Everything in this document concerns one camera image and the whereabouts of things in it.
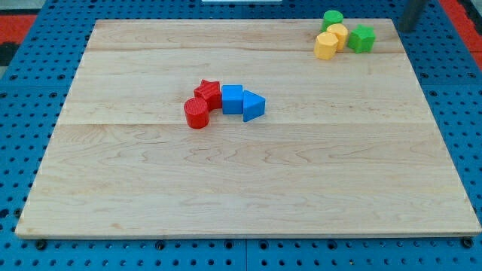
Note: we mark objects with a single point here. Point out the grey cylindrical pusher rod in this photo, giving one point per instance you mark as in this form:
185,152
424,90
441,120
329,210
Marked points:
411,14

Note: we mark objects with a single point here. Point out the green circle block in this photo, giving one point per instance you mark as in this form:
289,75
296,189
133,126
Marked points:
331,17

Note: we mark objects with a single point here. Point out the yellow heart block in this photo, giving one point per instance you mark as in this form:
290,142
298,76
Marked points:
342,34

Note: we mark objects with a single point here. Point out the green star block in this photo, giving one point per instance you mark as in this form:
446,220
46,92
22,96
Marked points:
361,39

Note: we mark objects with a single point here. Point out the yellow hexagon block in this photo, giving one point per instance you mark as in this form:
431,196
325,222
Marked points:
325,46

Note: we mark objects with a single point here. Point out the wooden board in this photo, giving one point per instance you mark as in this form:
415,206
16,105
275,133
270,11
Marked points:
346,148

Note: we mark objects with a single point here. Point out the blue triangle block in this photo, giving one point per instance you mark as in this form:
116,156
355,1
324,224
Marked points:
253,105

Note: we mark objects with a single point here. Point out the blue cube block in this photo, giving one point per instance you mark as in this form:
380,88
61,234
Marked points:
232,99

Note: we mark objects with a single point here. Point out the red star block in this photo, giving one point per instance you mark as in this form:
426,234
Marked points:
210,91

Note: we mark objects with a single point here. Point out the red cylinder block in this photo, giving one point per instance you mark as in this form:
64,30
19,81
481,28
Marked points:
196,113

